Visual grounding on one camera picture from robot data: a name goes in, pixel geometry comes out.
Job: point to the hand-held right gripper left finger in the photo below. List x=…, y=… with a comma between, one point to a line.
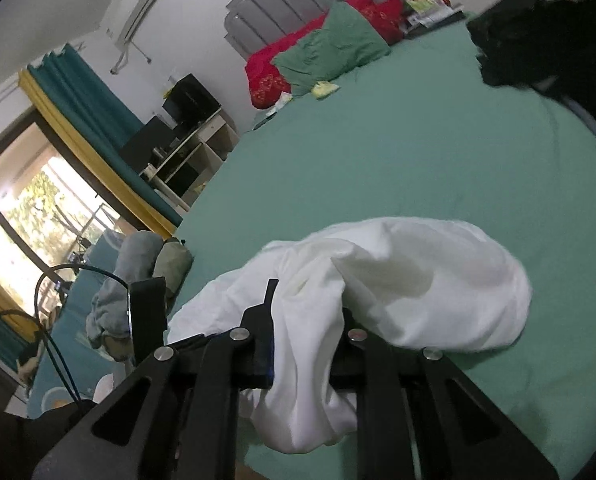
x=258, y=340

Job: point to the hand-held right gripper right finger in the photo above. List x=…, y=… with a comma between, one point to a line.
x=377, y=370

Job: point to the white hooded jacket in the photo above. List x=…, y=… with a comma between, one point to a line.
x=427, y=280

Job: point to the black clothes pile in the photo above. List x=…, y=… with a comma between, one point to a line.
x=537, y=45

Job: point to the grey folded cloth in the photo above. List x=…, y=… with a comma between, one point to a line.
x=128, y=270

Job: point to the olive folded cloth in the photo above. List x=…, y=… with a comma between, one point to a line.
x=170, y=265

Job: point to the teal patterned cloth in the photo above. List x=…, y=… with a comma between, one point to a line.
x=78, y=320

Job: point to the glass balcony door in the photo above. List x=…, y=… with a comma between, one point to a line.
x=38, y=200

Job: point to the black computer monitor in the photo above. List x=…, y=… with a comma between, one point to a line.
x=145, y=145

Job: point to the beige computer desk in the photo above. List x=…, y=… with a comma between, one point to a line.
x=213, y=130

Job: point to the teal curtain with yellow edge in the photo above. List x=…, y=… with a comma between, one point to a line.
x=93, y=105

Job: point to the bed with green sheet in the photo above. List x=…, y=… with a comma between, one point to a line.
x=402, y=150

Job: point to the black computer tower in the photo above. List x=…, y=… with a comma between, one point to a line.
x=190, y=97

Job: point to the white paper sheet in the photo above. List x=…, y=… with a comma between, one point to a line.
x=280, y=102

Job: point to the small yellow cloth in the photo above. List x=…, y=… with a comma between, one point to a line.
x=325, y=90

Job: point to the green pillow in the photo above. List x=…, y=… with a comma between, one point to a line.
x=338, y=45

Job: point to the white air conditioner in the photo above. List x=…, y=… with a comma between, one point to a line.
x=140, y=7

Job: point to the grey padded headboard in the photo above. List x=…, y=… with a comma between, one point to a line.
x=278, y=5

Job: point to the snack bag and books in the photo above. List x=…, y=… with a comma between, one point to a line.
x=435, y=20

